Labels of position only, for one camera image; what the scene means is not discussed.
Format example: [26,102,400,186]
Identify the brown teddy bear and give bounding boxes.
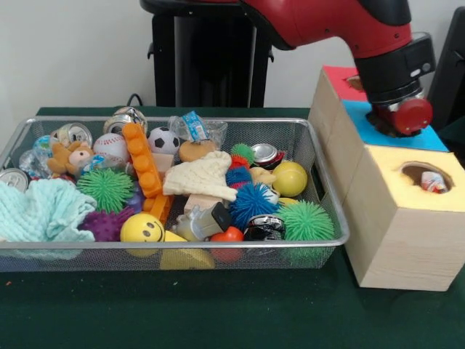
[46,141,94,175]

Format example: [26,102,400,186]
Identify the cream fluffy cloth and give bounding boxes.
[162,151,239,201]

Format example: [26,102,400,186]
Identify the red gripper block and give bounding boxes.
[367,97,434,138]

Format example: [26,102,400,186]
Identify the silver wire mesh bin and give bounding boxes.
[0,116,350,273]

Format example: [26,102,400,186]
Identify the blue spiky rubber ball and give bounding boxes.
[229,182,281,230]

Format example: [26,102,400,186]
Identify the colourful dotted cloth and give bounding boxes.
[420,171,450,194]

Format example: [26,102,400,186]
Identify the yellow smiley face ball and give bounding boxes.
[120,213,166,244]

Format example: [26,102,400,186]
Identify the plain yellow ball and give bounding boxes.
[272,161,309,197]

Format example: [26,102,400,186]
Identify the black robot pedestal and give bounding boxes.
[139,0,277,108]

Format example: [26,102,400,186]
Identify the wooden box with three holes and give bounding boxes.
[308,65,465,292]

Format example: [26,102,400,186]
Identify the mint green knitted cloth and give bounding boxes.
[0,178,97,243]

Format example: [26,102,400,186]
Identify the black and white soccer ball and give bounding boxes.
[147,126,182,154]

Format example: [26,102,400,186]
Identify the green spiky rubber ball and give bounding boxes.
[76,167,135,214]
[278,200,335,241]

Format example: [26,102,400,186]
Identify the orange plastic block toy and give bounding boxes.
[122,122,163,199]

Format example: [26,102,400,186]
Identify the dark green table cloth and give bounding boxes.
[0,106,465,349]

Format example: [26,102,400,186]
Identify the white baseball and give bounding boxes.
[93,133,130,163]

